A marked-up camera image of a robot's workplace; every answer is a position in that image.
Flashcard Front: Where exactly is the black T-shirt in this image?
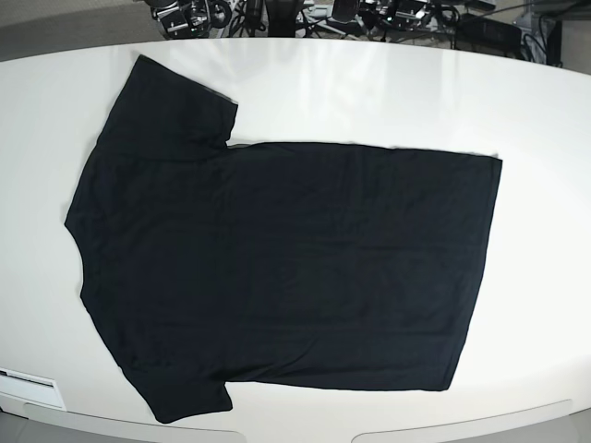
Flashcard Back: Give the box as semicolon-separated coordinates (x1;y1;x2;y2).
65;56;502;424

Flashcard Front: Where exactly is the robot arm image left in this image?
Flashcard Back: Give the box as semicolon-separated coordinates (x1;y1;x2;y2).
144;0;233;40

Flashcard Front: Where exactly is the robot arm image right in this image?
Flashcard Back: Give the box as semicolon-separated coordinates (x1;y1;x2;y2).
357;1;460;31

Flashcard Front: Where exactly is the black box on floor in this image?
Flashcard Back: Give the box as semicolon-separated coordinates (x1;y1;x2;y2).
455;14;522;52

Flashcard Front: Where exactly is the white label plate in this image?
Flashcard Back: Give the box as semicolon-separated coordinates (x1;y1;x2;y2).
0;368;66;411

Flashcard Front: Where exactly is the black centre post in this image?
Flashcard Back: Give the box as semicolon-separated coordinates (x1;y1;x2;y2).
265;0;297;38

